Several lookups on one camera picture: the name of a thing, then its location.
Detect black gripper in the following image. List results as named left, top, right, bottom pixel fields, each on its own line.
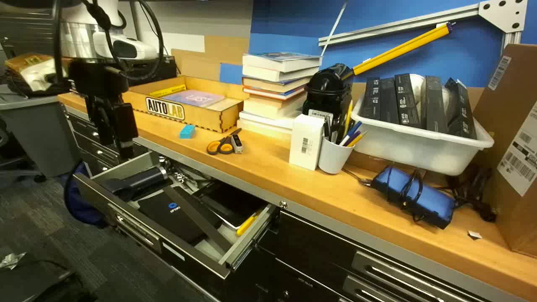
left=82, top=91, right=139, bottom=165

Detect grey metal drawer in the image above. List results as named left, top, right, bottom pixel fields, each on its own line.
left=72, top=150, right=275, bottom=282

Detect black drawer cabinet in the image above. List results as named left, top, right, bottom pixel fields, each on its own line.
left=60, top=106, right=505, bottom=302

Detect black flat case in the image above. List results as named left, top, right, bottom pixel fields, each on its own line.
left=111, top=167, right=169, bottom=204

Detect dark blue bag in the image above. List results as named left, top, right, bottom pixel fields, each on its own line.
left=62, top=162, right=111, bottom=229

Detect wooden Autolab tray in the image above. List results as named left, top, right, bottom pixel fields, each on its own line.
left=122, top=74, right=245, bottom=135

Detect grey cart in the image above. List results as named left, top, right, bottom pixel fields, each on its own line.
left=0, top=83, right=82, bottom=182

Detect black box with logo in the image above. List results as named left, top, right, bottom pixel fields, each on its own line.
left=136, top=190, right=216, bottom=246

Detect purple UIST booklet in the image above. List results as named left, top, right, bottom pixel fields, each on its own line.
left=161, top=90, right=226, bottom=110

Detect small grey tool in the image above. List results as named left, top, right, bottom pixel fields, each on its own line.
left=230, top=133, right=245, bottom=157

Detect white flat book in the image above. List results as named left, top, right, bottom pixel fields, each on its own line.
left=236, top=110, right=299, bottom=136

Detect yellow pen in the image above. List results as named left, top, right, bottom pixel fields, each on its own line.
left=233, top=210, right=260, bottom=237

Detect crumpled paper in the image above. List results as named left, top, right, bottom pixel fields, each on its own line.
left=0, top=251, right=28, bottom=272

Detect red cover book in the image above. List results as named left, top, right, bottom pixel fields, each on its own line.
left=241, top=86, right=309, bottom=103

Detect brown cover book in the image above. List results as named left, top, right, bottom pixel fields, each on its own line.
left=241, top=76, right=315, bottom=95

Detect white thick book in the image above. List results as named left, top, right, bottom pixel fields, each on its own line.
left=241, top=66, right=320, bottom=84

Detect grey cover book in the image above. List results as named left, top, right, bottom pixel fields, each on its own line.
left=241, top=53, right=322, bottom=74

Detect white small box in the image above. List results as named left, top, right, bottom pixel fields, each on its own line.
left=287, top=113, right=327, bottom=173

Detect white pen cup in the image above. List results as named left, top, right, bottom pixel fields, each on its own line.
left=317, top=133, right=357, bottom=177

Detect black device on table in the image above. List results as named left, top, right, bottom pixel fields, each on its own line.
left=300, top=63, right=357, bottom=123

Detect yellow pencil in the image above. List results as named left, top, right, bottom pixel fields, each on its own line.
left=340, top=100, right=356, bottom=136

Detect blue pen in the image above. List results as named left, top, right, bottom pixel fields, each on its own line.
left=340, top=120, right=364, bottom=145

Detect thin white rod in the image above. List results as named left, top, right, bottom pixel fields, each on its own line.
left=317, top=2, right=349, bottom=69

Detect black flat box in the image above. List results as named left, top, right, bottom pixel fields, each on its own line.
left=419, top=74, right=450, bottom=135
left=392, top=73, right=423, bottom=128
left=443, top=78, right=478, bottom=142
left=376, top=74, right=403, bottom=125
left=357, top=76, right=384, bottom=121

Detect white plastic bin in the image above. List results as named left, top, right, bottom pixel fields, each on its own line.
left=351, top=73, right=497, bottom=178

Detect yellow bar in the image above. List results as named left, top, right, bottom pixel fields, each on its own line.
left=351, top=22, right=453, bottom=79

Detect blue power pouch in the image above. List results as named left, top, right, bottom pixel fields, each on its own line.
left=369, top=163, right=458, bottom=230

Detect cardboard box with labels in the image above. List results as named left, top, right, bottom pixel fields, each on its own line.
left=471, top=43, right=537, bottom=259

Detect orange handled scissors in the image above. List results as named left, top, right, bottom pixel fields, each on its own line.
left=205, top=126, right=243, bottom=157

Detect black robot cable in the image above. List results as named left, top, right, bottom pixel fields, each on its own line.
left=82, top=0, right=168, bottom=83

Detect aluminium rail with bracket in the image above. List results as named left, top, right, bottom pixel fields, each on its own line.
left=317, top=0, right=530, bottom=49

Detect black cable bundle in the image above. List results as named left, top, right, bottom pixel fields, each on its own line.
left=446, top=162, right=500, bottom=224

